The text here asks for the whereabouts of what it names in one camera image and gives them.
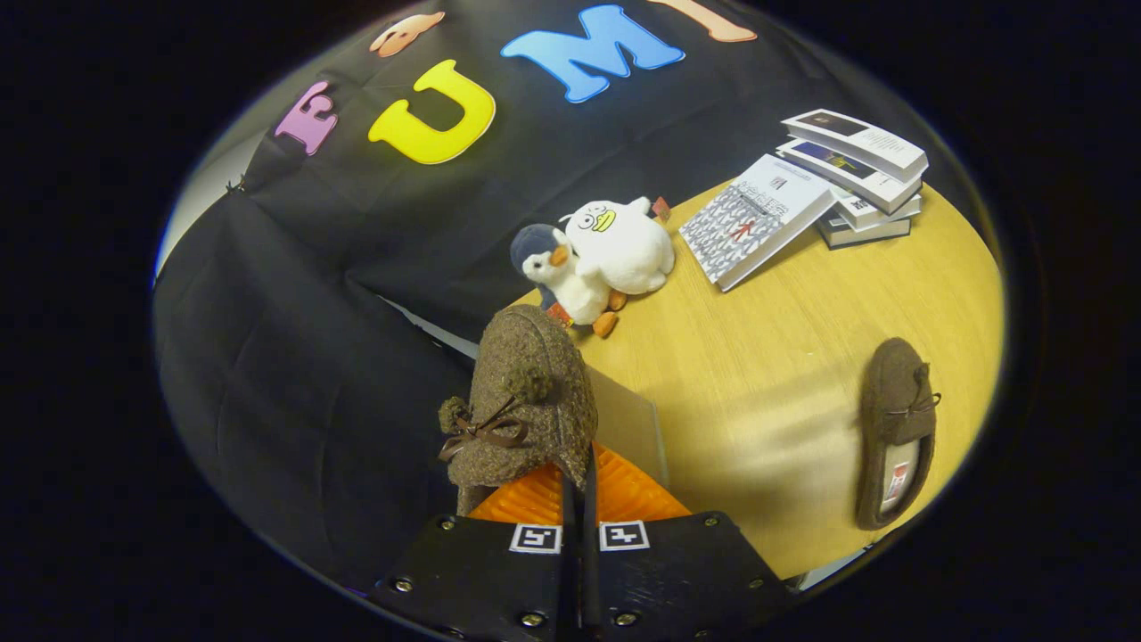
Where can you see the blue and white plush penguin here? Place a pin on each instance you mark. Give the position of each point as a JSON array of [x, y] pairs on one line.
[[570, 281]]

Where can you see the thin white book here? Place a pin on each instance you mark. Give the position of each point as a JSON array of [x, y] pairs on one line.
[[878, 212]]

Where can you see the white book with blue picture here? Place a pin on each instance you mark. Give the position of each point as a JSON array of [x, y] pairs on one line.
[[856, 178]]

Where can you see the grey patterned book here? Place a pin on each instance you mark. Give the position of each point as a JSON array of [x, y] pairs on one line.
[[753, 218]]

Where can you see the white plush duck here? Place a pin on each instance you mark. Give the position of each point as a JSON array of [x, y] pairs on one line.
[[624, 245]]

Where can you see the dark grey book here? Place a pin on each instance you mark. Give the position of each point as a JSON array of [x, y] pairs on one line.
[[865, 234]]

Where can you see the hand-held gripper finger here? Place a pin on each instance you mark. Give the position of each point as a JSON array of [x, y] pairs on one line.
[[569, 535], [590, 535]]

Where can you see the brown fuzzy slipper shoe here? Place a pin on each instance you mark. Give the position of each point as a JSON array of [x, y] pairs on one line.
[[891, 392], [535, 392]]

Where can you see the black backdrop cloth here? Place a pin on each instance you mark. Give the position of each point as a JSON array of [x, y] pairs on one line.
[[312, 357]]

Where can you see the beige fabric storage box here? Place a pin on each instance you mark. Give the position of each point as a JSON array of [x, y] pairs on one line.
[[628, 428]]

